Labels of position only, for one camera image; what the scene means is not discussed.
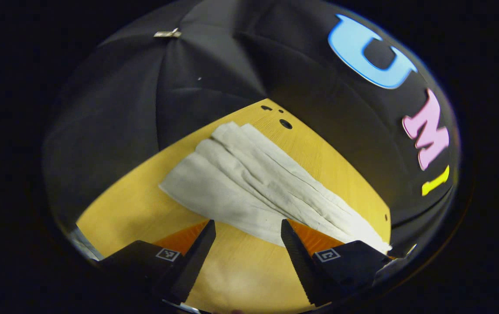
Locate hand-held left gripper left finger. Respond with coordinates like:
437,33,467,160
97,219,217,304

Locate white jeans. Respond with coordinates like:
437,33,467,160
159,121,393,255

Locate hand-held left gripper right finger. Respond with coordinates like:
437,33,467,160
280,219,393,306

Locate silver cloth clip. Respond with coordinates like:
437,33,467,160
154,28,183,39

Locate black backdrop cloth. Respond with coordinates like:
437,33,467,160
42,0,461,258

